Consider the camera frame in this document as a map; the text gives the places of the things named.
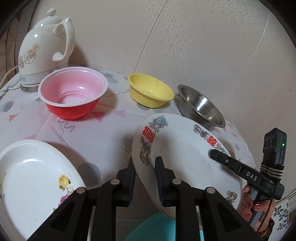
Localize white plate red characters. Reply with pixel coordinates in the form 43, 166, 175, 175
132, 113, 241, 218

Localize stainless steel bowl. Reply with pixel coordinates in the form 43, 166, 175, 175
178, 84, 226, 130

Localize yellow plastic bowl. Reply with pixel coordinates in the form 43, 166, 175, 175
127, 73, 174, 108

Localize white plate with roses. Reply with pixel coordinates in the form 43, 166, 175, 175
1, 140, 85, 240

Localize red plastic bowl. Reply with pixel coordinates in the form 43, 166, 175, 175
38, 66, 108, 121

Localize right hand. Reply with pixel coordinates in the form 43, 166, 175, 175
237, 185, 275, 232

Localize patterned white tablecloth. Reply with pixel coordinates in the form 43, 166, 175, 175
0, 64, 258, 209

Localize turquoise plastic plate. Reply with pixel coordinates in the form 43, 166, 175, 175
123, 211, 205, 241

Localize white ceramic electric kettle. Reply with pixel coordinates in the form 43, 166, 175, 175
18, 8, 75, 92

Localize black tracker camera box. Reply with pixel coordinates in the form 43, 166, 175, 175
260, 128, 287, 182

